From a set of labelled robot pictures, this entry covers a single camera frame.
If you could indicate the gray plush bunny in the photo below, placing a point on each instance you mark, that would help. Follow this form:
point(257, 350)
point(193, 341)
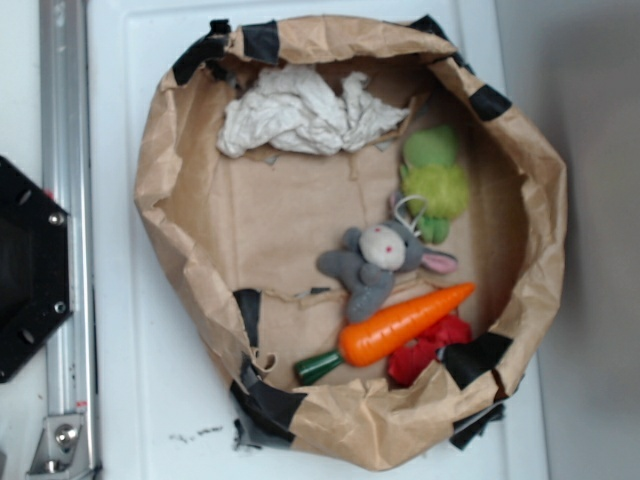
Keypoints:
point(370, 259)

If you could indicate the brown paper bag bin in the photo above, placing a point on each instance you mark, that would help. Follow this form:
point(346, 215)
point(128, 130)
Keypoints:
point(238, 238)

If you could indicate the orange toy carrot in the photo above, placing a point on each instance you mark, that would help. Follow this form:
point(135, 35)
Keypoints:
point(362, 344)

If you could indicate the green fluffy plush toy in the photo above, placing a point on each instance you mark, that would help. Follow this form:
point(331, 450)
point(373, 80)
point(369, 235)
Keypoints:
point(435, 185)

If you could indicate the white crumpled cloth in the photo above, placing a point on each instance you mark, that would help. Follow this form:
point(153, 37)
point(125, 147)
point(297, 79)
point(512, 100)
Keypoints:
point(295, 110)

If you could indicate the red crumpled cloth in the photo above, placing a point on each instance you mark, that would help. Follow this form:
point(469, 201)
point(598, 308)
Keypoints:
point(409, 361)

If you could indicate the aluminum extrusion rail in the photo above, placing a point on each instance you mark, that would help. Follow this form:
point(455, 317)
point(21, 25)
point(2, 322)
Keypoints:
point(71, 350)

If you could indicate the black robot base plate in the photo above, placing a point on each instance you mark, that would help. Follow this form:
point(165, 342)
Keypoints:
point(35, 278)

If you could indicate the metal corner bracket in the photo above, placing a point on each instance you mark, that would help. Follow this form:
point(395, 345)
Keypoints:
point(62, 450)

